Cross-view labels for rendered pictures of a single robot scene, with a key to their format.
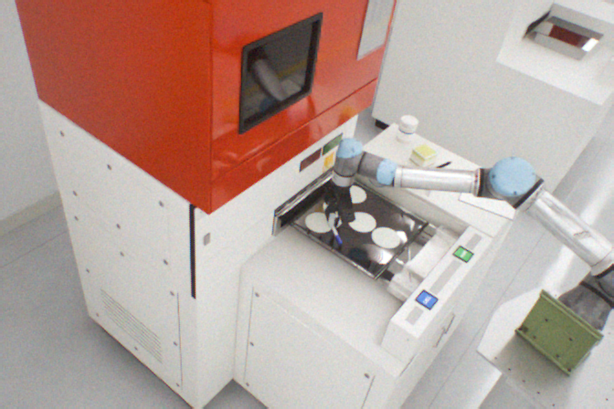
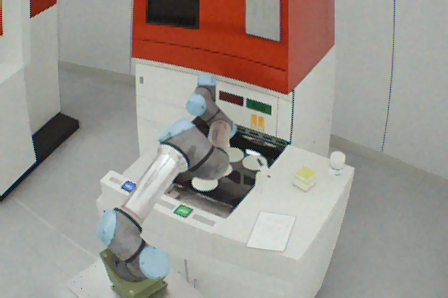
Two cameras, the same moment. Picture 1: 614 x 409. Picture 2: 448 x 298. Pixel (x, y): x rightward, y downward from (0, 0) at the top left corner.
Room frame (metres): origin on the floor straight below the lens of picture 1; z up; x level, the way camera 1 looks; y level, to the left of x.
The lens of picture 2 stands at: (1.41, -2.06, 2.32)
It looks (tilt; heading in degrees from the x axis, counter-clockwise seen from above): 35 degrees down; 88
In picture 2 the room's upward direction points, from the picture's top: 1 degrees clockwise
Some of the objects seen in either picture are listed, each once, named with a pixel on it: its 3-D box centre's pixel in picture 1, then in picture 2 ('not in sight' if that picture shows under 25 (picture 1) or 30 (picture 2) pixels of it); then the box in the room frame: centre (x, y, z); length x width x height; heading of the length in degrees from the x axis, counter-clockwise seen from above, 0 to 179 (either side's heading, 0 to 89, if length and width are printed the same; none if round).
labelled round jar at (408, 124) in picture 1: (407, 129); (336, 165); (1.93, -0.33, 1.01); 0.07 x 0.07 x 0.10
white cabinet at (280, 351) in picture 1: (369, 307); (222, 265); (1.47, -0.32, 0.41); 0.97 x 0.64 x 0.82; 149
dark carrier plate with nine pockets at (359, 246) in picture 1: (360, 223); (218, 168); (1.45, -0.19, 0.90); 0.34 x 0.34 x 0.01; 59
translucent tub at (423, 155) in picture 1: (423, 157); (305, 179); (1.78, -0.40, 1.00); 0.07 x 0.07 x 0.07; 44
